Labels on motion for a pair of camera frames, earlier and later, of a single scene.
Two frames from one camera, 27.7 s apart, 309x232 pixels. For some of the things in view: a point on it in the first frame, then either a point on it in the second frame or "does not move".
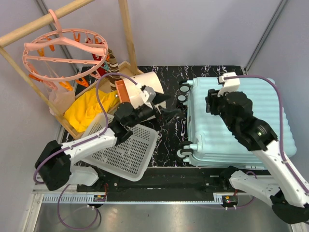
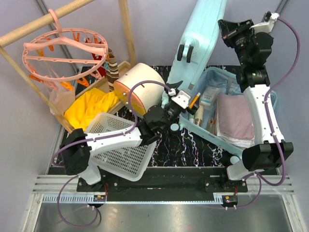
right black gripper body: [226, 119] to [240, 40]
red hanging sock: [102, 70] does not move
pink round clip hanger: [61, 55] does not move
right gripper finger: [213, 102] to [228, 28]
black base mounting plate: [167, 180] does not move
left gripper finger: [160, 97] to [175, 85]
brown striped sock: [113, 68] does not move
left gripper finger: [168, 114] to [193, 110]
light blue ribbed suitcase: [211, 143] to [214, 104]
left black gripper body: [145, 112] to [171, 112]
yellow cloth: [83, 109] does not move
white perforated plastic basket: [129, 159] does not move
